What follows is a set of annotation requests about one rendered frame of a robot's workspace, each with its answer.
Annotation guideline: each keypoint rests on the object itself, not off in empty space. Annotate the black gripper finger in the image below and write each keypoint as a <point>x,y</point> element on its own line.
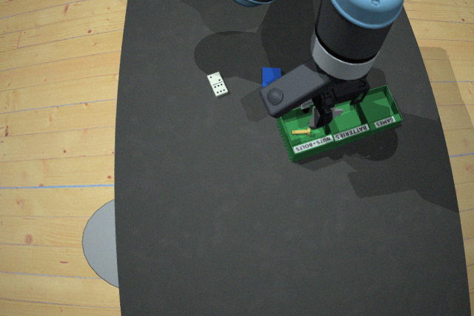
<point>324,117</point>
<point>306,106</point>

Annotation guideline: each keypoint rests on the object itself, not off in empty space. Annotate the green three-compartment bin tray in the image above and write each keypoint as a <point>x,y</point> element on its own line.
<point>356,122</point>

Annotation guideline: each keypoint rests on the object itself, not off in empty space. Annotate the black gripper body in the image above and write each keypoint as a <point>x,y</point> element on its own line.
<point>344,90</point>

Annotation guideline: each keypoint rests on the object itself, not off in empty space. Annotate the white domino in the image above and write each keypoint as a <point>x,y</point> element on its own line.
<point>217,84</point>

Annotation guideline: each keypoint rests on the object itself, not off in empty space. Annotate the yellow bolt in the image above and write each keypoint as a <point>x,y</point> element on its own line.
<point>295,132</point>

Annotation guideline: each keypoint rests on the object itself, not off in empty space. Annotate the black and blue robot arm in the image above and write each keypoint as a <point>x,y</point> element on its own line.
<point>346,41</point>

